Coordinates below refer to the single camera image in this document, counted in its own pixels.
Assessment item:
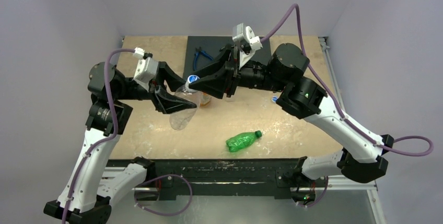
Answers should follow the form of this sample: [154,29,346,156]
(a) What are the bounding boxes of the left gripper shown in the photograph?
[114,62,197,112]

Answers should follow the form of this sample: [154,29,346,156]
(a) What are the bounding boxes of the slim clear plastic bottle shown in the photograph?
[169,85,202,131]

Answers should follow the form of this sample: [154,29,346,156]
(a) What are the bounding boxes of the orange label plastic bottle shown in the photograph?
[200,92,212,107]

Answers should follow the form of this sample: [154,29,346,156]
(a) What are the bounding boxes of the large clear plastic bottle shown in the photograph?
[223,95,235,102]

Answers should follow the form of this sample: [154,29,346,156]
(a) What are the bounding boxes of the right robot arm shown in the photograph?
[190,43,394,186]

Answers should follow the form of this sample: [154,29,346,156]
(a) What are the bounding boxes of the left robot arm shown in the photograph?
[43,60,195,223]

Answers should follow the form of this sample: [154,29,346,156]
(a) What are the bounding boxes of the green plastic bottle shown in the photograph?
[225,131,263,152]

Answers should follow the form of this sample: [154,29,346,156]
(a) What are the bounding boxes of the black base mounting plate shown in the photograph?
[107,159,328,203]

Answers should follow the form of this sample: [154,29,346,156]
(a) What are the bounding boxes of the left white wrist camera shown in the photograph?
[133,48,159,91]

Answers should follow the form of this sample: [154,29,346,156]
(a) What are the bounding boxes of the black network switch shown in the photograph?
[182,36,272,79]

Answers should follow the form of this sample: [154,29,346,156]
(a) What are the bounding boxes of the blue handled pliers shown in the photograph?
[192,46,215,72]

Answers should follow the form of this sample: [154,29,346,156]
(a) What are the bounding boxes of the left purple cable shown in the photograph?
[61,49,194,224]

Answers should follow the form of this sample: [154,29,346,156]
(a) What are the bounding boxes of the aluminium frame rail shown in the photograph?
[98,166,378,191]

